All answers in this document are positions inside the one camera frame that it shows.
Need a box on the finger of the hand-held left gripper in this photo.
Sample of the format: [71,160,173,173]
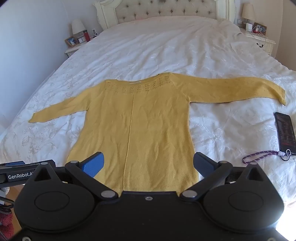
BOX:
[0,159,56,174]

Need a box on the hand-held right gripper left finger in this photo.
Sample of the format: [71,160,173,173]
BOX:
[32,152,118,202]

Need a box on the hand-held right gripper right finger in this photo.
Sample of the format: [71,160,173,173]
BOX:
[180,152,265,202]

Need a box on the yellow knit sweater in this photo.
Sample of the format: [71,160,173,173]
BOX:
[28,72,287,195]

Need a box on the dark red fuzzy cloth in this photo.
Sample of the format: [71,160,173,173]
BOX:
[0,213,14,240]

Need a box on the black smartphone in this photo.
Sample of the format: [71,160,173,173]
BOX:
[274,112,296,156]

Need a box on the cream nightstand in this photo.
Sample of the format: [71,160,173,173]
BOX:
[64,38,99,58]
[240,27,276,56]

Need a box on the white embroidered bedspread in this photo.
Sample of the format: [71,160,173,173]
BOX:
[0,16,296,209]

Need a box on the white table lamp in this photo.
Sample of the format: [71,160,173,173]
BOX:
[241,3,256,24]
[71,19,85,38]

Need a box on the cream tufted bed headboard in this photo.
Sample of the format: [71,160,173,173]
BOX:
[93,0,236,30]

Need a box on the black cable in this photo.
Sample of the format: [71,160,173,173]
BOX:
[0,197,16,215]

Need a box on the purple lanyard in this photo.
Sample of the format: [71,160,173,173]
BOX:
[242,150,292,165]

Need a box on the wooden photo frame blue picture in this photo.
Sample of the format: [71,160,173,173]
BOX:
[64,36,79,48]

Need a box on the white charging cable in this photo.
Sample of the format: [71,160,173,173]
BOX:
[252,25,269,42]

